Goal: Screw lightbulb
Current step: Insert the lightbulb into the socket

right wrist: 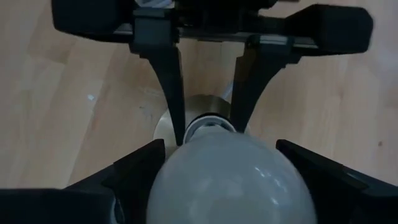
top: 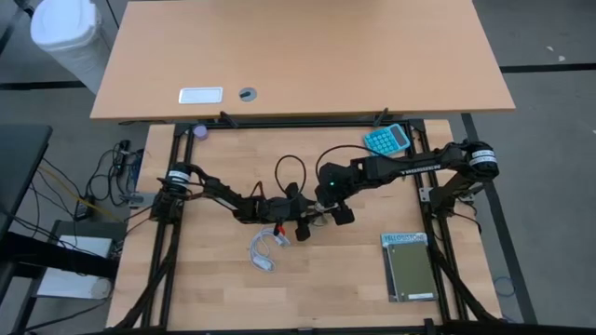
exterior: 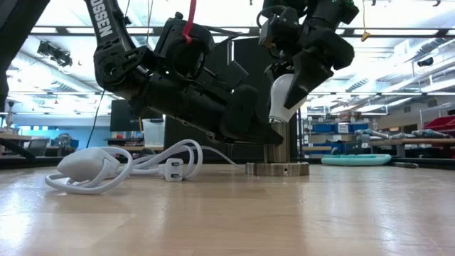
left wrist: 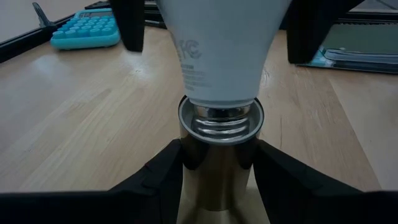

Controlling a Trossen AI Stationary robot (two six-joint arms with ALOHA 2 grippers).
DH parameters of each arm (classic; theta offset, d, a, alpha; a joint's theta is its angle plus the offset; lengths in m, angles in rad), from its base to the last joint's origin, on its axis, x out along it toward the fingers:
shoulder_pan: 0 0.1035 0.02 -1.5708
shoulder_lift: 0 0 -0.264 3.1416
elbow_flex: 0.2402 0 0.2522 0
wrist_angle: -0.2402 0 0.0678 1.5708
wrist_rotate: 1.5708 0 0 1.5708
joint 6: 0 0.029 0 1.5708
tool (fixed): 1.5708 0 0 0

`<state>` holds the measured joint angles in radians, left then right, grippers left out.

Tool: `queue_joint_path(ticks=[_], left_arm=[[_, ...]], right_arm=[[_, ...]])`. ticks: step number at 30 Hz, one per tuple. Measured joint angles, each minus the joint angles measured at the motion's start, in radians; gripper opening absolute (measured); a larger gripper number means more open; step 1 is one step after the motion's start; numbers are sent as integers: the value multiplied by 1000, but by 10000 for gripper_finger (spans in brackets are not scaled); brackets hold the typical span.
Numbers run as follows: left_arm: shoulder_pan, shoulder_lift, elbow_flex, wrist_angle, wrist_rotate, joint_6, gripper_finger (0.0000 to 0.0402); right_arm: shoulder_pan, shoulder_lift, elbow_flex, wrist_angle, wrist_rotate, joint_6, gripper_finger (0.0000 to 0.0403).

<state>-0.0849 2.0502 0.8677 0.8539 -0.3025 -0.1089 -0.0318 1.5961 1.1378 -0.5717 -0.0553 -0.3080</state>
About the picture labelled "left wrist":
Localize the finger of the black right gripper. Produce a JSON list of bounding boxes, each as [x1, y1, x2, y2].
[[285, 0, 365, 65], [108, 0, 146, 53]]

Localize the teal tray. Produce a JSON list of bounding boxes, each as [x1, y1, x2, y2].
[[49, 8, 121, 51]]

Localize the white light bulb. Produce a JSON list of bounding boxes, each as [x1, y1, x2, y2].
[[155, 0, 293, 140]]

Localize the green spiral notebook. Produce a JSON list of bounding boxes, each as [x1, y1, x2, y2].
[[297, 23, 398, 75]]

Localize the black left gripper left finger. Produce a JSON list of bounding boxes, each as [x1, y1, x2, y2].
[[0, 138, 185, 224]]

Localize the black frame clamp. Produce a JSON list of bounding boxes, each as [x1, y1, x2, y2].
[[32, 2, 57, 29]]

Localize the light wooden desk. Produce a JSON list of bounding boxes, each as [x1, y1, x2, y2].
[[0, 0, 103, 44]]

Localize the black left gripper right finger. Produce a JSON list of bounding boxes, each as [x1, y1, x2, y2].
[[252, 139, 398, 224]]

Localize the brass lamp socket base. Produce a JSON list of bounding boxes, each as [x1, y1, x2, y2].
[[177, 95, 271, 224]]

